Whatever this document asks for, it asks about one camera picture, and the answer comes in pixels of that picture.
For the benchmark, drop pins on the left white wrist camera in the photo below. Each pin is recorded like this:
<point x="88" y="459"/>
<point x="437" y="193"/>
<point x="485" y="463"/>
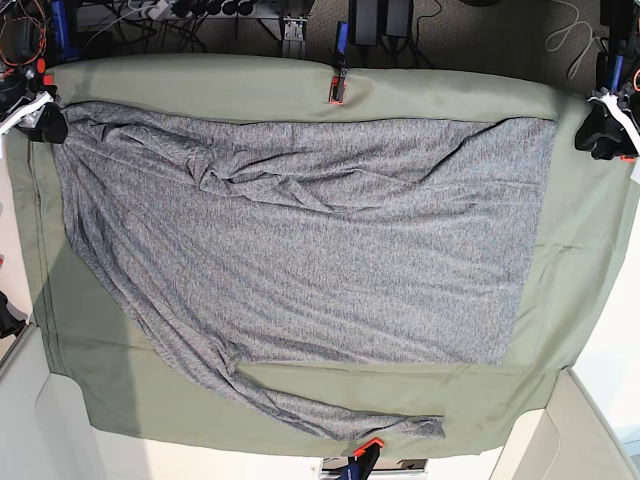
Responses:
<point x="635" y="175"/>

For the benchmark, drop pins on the grey heathered T-shirt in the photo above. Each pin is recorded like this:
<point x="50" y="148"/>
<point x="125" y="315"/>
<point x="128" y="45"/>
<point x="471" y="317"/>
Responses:
<point x="390" y="241"/>

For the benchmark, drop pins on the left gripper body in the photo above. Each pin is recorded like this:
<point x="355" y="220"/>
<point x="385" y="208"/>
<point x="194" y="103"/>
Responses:
<point x="623" y="106"/>

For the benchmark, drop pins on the bottom orange black clamp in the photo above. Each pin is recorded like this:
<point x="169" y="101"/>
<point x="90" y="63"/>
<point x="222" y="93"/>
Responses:
<point x="362" y="462"/>

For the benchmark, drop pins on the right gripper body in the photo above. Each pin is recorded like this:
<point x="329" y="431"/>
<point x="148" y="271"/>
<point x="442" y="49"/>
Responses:
<point x="19" y="104"/>

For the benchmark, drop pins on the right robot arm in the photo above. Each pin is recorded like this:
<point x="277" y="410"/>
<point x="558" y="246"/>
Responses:
<point x="25" y="31"/>

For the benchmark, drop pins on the left edge black clamp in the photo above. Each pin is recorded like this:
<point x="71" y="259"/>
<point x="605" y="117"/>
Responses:
<point x="9" y="324"/>

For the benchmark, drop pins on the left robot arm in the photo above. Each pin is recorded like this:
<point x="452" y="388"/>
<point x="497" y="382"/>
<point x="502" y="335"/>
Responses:
<point x="625" y="70"/>

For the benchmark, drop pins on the white power strip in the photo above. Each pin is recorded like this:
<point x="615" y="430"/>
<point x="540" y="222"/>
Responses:
<point x="153" y="10"/>

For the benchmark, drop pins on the top centre orange black clamp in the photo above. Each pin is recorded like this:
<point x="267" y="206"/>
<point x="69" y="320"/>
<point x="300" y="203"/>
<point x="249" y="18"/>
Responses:
<point x="337" y="89"/>

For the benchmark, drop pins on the right black power adapter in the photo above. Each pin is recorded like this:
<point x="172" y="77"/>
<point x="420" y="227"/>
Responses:
<point x="398" y="16"/>

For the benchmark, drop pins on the top left orange black clamp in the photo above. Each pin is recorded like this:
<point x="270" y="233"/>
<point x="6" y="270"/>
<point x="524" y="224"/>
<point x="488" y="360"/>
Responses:
<point x="42" y="81"/>

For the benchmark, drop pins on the grey metal table bracket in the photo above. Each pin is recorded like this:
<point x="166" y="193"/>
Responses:
<point x="293" y="42"/>

